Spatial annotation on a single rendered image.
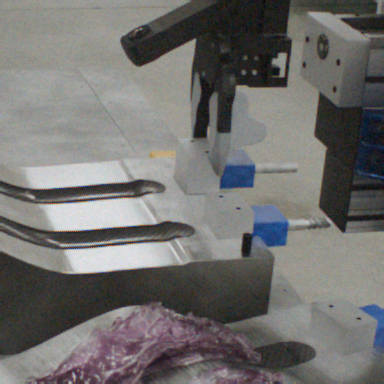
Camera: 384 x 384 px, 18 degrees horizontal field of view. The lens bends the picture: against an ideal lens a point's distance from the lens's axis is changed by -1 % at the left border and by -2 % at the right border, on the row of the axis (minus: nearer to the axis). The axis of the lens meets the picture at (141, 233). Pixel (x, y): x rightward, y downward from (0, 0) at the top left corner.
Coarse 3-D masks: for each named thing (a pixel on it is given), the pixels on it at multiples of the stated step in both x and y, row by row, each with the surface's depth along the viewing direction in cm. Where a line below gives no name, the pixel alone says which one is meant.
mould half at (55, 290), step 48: (0, 240) 113; (192, 240) 121; (240, 240) 121; (0, 288) 113; (48, 288) 114; (96, 288) 115; (144, 288) 117; (192, 288) 118; (240, 288) 119; (0, 336) 115; (48, 336) 116
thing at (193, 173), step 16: (192, 144) 132; (208, 144) 132; (176, 160) 134; (192, 160) 129; (208, 160) 130; (240, 160) 132; (176, 176) 134; (192, 176) 130; (208, 176) 131; (224, 176) 131; (240, 176) 132; (192, 192) 131; (208, 192) 131
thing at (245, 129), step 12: (216, 96) 126; (240, 96) 127; (216, 108) 126; (240, 108) 127; (216, 120) 126; (240, 120) 128; (252, 120) 128; (216, 132) 127; (240, 132) 128; (252, 132) 128; (264, 132) 129; (216, 144) 127; (228, 144) 127; (240, 144) 128; (216, 156) 128; (216, 168) 129
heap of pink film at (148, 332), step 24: (144, 312) 99; (168, 312) 100; (96, 336) 98; (120, 336) 98; (144, 336) 98; (168, 336) 98; (192, 336) 99; (216, 336) 101; (240, 336) 104; (72, 360) 96; (96, 360) 96; (120, 360) 96; (144, 360) 97; (168, 360) 98; (192, 360) 98; (240, 360) 102
